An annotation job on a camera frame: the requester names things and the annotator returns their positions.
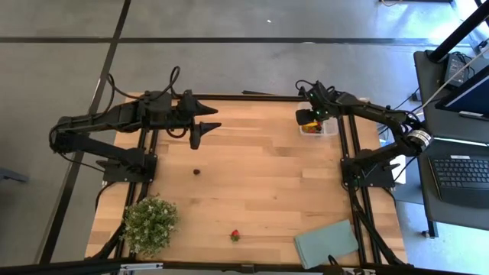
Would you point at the black power brick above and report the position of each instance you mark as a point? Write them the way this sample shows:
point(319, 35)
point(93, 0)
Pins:
point(454, 68)

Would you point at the dark round toy berry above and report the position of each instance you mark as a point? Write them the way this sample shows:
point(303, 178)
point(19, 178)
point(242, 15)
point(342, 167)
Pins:
point(196, 172)

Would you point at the black computer monitor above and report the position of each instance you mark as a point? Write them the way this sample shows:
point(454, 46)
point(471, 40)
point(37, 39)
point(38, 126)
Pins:
point(470, 95)

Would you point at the grey computer desk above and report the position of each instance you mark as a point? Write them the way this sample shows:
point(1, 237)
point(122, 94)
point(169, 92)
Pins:
point(426, 76)

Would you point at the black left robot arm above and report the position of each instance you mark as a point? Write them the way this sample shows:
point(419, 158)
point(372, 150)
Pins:
point(95, 120)

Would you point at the black aluminium table frame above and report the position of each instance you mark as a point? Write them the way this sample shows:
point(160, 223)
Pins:
point(248, 98)

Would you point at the black diagonal pole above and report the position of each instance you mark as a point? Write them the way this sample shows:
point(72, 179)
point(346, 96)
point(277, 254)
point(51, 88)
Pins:
point(458, 34)

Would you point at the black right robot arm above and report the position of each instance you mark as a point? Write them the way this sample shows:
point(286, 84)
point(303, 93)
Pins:
point(382, 116)

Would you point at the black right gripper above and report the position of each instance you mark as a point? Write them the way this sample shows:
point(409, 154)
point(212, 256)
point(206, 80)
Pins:
point(319, 103)

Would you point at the red toy strawberry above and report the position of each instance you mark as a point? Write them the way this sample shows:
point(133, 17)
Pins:
point(235, 236)
point(314, 130)

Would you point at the white paper sheet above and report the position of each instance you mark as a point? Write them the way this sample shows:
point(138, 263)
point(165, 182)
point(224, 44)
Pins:
point(400, 172)

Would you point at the yellow toy banana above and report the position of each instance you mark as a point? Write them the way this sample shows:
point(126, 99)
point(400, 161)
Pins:
point(311, 124)

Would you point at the black laptop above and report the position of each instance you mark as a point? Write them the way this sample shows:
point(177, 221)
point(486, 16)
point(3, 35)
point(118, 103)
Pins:
point(458, 179)

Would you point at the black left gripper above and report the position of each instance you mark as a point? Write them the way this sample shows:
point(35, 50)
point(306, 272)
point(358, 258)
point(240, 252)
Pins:
point(183, 116)

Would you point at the green artificial potted plant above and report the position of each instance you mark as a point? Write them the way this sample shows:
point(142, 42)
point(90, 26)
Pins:
point(151, 225)

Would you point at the black flat bar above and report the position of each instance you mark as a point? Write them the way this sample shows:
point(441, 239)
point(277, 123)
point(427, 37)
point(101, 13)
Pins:
point(258, 92)

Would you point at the clear plastic tupperware container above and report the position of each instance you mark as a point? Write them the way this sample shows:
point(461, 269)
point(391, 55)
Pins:
point(330, 128)

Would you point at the teal folded cloth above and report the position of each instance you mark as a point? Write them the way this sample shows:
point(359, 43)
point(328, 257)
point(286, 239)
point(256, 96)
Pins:
point(324, 244)

